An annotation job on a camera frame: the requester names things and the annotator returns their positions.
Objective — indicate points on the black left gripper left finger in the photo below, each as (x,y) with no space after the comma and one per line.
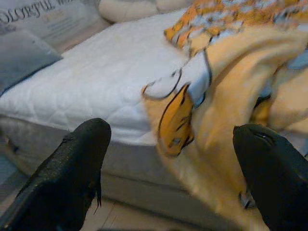
(60,183)

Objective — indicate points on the white quilted mattress pad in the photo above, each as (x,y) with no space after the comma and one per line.
(96,79)

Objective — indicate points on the short beige bolster pillow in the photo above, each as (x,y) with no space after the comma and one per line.
(173,5)

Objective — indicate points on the yellow cartoon egg blanket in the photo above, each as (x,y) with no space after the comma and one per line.
(240,79)

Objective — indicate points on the grey pillow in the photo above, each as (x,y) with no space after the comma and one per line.
(21,60)

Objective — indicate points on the long beige bolster pillow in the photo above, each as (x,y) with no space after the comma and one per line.
(127,9)

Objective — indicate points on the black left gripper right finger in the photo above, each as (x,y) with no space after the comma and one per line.
(276,178)

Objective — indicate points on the grey quilted mattress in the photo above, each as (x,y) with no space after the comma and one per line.
(125,168)

